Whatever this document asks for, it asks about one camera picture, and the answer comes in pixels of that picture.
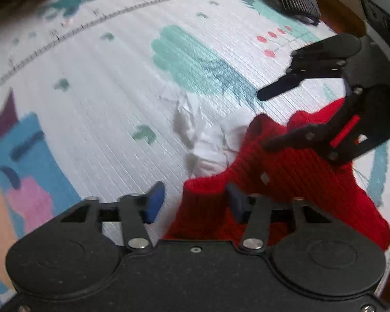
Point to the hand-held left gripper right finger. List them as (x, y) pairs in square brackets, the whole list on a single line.
[(235, 204)]

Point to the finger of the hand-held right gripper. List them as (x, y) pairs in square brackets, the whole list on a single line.
[(299, 136), (315, 61)]

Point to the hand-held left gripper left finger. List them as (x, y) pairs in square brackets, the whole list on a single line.
[(155, 201)]

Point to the red knit sweater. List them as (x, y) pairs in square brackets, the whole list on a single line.
[(289, 182)]

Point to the white crumpled garment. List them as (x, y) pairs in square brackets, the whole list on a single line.
[(211, 143)]

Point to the colourful printed play mat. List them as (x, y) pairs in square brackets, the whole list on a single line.
[(110, 91)]

